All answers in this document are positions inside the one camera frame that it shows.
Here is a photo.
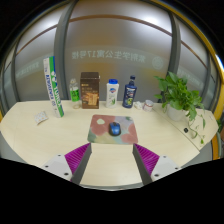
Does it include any white bottle with blue cap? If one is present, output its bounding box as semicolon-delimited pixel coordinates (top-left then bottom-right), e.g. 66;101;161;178
105;78;120;109

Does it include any small jar with white lid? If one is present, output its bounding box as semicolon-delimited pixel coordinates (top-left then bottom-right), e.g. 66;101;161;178
142;99;155;113

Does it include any floral print mouse pad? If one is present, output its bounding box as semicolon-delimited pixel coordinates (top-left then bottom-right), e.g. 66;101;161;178
86;114;139;145

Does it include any clear bottle with green label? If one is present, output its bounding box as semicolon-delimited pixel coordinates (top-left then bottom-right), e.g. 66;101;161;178
68;78;82;110

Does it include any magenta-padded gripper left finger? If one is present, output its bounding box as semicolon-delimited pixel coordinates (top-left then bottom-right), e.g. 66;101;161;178
40;142;93;186

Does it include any green plant in white pot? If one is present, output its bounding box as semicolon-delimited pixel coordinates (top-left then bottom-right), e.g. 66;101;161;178
153;71;208;145

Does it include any crumpled white tissue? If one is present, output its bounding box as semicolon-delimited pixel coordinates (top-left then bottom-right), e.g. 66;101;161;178
133;100;144;111

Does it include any small white patterned packet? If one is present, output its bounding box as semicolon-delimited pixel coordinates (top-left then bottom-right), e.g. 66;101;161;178
33;110;50;126

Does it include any white green shuttlecock tube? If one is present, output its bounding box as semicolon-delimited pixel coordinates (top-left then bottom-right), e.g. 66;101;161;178
42;55;65;118

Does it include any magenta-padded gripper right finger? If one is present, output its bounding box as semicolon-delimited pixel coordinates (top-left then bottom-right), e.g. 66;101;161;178
132;142;183;186

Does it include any blue computer mouse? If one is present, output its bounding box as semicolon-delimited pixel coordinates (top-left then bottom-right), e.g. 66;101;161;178
108;121;122;137

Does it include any brown carton box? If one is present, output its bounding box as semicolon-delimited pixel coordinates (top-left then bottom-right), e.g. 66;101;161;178
79;71;101;110

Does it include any dark blue pump bottle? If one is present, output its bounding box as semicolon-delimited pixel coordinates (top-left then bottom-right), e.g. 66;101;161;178
121;75;138;109

